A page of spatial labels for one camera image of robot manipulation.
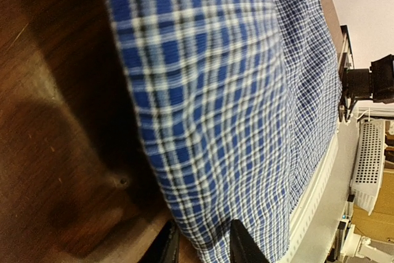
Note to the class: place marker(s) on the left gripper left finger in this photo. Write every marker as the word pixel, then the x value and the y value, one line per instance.
pixel 166 244

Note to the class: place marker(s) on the blue checked long sleeve shirt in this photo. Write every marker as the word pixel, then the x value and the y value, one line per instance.
pixel 236 104

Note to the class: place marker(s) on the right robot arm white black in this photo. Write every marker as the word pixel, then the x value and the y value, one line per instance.
pixel 374 83

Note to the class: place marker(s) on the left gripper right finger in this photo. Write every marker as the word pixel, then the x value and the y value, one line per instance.
pixel 243 248

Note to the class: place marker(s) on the white perforated basket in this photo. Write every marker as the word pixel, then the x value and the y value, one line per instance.
pixel 369 163

